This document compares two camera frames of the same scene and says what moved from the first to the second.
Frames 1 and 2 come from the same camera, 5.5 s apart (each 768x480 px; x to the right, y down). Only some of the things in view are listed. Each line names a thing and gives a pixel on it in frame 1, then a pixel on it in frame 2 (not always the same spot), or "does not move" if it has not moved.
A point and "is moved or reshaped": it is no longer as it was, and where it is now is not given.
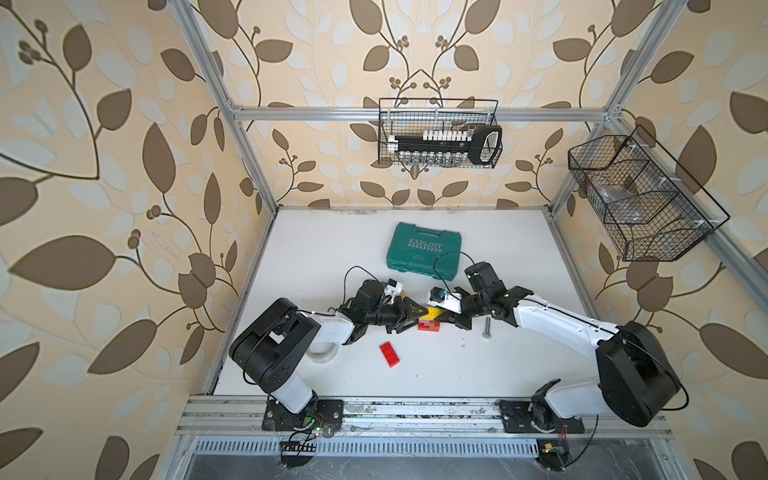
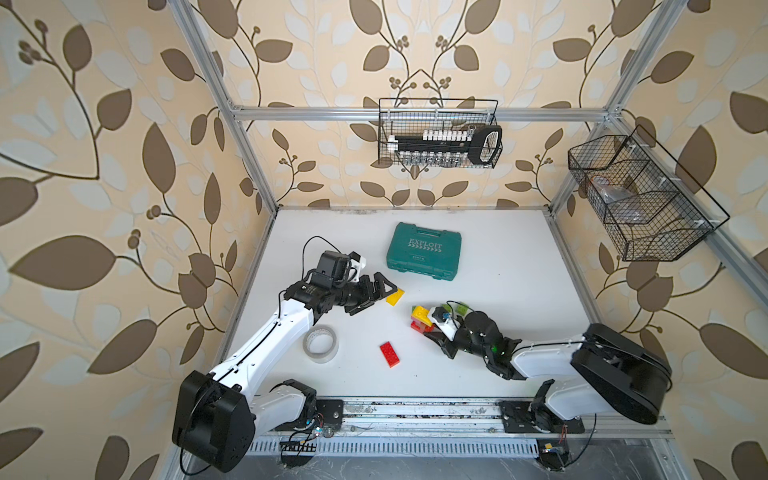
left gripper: (399, 308) -> (381, 294)
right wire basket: (651, 207) does not move
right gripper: (455, 319) -> (444, 344)
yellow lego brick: (431, 314) is moved or reshaped
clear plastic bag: (623, 206) does not move
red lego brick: (390, 354) does not move
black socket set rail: (483, 144) does not move
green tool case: (425, 250) does not move
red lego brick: (429, 326) does not move
